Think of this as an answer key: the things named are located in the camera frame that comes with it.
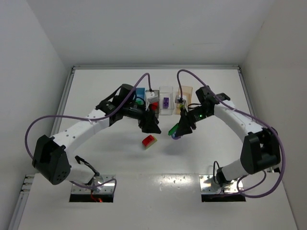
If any green lego stack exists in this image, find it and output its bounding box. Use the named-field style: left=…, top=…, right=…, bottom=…
left=168, top=123, right=178, bottom=136

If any red and green lego block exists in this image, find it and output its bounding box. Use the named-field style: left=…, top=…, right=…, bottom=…
left=149, top=102, right=158, bottom=111

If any green lego plate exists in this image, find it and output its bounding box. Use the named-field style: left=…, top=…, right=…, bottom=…
left=136, top=100, right=144, bottom=105

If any purple lego brick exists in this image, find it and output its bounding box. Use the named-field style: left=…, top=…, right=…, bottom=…
left=162, top=97, right=169, bottom=109

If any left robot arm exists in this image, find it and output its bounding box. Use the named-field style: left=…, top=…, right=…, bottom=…
left=32, top=84, right=161, bottom=188

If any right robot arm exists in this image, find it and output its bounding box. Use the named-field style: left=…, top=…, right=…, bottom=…
left=168, top=87, right=281, bottom=187

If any dark grey container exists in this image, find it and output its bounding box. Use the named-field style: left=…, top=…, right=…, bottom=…
left=145, top=90, right=160, bottom=118

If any blue container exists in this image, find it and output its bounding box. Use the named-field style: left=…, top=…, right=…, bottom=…
left=136, top=87, right=145, bottom=100

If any amber container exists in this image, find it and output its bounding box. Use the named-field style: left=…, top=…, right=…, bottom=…
left=175, top=86, right=193, bottom=115

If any clear container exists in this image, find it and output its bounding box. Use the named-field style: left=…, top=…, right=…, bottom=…
left=159, top=86, right=174, bottom=115

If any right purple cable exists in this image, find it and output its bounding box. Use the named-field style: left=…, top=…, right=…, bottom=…
left=176, top=69, right=286, bottom=198

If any purple cable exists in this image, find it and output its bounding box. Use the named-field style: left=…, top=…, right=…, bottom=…
left=24, top=72, right=154, bottom=192
left=176, top=69, right=286, bottom=198

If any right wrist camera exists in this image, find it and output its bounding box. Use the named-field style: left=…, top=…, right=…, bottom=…
left=175, top=95, right=187, bottom=106

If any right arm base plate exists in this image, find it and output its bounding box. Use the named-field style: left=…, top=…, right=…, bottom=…
left=199, top=174, right=244, bottom=195

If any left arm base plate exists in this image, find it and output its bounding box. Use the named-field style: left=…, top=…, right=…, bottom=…
left=71, top=174, right=117, bottom=195

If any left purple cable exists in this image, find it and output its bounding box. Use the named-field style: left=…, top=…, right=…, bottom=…
left=24, top=72, right=154, bottom=192

